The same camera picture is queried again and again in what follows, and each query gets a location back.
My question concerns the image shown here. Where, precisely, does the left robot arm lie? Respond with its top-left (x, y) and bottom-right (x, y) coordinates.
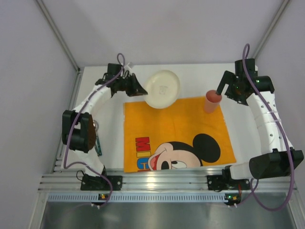
top-left (61, 63), bottom-right (148, 177)

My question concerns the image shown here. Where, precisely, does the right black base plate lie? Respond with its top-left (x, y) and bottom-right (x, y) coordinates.
top-left (206, 175), bottom-right (250, 192)

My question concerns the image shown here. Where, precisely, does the orange cartoon placemat cloth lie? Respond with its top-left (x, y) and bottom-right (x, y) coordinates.
top-left (124, 97), bottom-right (236, 173)

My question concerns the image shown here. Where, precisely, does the cream round plate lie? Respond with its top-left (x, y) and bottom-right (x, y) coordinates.
top-left (144, 70), bottom-right (181, 109)

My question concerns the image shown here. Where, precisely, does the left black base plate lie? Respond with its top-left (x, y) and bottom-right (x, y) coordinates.
top-left (80, 174), bottom-right (122, 191)

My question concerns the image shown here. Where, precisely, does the right aluminium frame post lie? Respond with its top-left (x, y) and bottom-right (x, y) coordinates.
top-left (251, 0), bottom-right (292, 59)

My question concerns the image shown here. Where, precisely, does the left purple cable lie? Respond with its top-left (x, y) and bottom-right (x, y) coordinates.
top-left (63, 52), bottom-right (126, 208)

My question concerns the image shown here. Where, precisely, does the aluminium frame post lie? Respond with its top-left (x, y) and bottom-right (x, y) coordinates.
top-left (35, 0), bottom-right (81, 72)
top-left (251, 0), bottom-right (292, 59)

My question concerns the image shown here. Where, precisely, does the left aluminium frame post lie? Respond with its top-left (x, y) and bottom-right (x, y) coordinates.
top-left (35, 0), bottom-right (81, 72)

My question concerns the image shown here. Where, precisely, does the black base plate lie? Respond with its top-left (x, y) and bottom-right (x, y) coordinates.
top-left (80, 174), bottom-right (122, 191)
top-left (206, 175), bottom-right (250, 192)

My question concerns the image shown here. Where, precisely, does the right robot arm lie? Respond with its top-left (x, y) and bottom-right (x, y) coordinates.
top-left (216, 59), bottom-right (304, 180)

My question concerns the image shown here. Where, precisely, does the aluminium mounting rail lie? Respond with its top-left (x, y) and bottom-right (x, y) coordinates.
top-left (38, 168), bottom-right (297, 193)

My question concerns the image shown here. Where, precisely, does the white slotted cable duct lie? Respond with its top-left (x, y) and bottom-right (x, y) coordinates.
top-left (48, 193), bottom-right (240, 203)

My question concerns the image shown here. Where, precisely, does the steel spoon teal handle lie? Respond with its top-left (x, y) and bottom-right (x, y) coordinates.
top-left (93, 120), bottom-right (99, 139)

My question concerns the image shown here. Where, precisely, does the pink plastic cup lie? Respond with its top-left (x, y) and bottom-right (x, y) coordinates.
top-left (203, 90), bottom-right (222, 114)

